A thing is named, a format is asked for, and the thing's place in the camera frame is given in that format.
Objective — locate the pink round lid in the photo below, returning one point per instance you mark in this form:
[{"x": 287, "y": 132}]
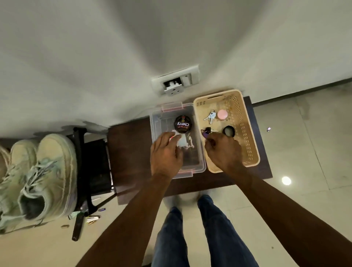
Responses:
[{"x": 222, "y": 114}]

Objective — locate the clear plastic storage box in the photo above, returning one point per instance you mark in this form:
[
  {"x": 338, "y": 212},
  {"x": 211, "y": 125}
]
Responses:
[{"x": 162, "y": 118}]

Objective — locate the black round polish tin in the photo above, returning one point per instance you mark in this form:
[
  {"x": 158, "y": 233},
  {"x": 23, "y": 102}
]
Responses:
[{"x": 182, "y": 124}]

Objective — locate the person's left leg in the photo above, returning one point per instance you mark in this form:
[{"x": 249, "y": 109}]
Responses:
[{"x": 176, "y": 242}]

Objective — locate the person's right forearm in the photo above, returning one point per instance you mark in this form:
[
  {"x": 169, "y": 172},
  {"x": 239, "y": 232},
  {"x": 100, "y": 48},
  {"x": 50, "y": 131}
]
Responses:
[{"x": 291, "y": 220}]

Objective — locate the person's leg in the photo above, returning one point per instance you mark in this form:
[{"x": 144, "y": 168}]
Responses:
[
  {"x": 228, "y": 236},
  {"x": 176, "y": 242}
]

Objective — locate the person's right hand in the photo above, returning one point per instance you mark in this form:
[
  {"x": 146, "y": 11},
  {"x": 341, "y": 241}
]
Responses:
[{"x": 225, "y": 153}]

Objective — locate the silver key bunch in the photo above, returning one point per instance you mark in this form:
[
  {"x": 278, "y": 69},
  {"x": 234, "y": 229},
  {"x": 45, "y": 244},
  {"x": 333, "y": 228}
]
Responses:
[{"x": 210, "y": 116}]

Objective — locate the beige plastic basket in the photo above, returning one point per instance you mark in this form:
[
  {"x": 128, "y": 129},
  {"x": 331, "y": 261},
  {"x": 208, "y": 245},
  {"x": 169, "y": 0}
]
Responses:
[{"x": 245, "y": 137}]

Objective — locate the person's right leg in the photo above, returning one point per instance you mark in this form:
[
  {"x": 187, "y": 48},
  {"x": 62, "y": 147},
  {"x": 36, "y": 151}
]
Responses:
[{"x": 228, "y": 236}]

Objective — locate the pale green lace-up shoe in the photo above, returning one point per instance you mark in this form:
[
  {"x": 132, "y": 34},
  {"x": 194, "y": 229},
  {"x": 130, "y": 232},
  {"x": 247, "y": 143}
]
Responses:
[
  {"x": 14, "y": 187},
  {"x": 55, "y": 170}
]

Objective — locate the green paper packet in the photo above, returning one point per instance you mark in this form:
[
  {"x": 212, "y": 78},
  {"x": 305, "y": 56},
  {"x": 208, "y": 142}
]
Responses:
[{"x": 74, "y": 214}]

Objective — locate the black metal shoe rack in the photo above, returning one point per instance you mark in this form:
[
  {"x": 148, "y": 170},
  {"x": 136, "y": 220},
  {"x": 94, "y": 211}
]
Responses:
[{"x": 96, "y": 165}]

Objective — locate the dark brown wooden cabinet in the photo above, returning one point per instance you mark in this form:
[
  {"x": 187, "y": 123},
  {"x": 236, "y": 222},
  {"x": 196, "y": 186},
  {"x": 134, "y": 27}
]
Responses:
[{"x": 132, "y": 159}]

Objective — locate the small black round cap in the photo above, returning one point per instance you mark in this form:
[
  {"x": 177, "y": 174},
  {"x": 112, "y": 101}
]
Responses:
[{"x": 229, "y": 131}]

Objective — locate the person's left forearm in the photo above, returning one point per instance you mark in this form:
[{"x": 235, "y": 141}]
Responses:
[{"x": 129, "y": 225}]

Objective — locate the white wall socket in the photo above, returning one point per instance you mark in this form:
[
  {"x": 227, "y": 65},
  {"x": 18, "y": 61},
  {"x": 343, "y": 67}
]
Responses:
[{"x": 176, "y": 81}]

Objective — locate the person's left hand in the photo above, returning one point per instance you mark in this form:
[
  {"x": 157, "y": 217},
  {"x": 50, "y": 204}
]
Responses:
[{"x": 166, "y": 157}]

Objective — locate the black remote control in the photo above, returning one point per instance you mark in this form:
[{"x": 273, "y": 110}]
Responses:
[{"x": 78, "y": 226}]

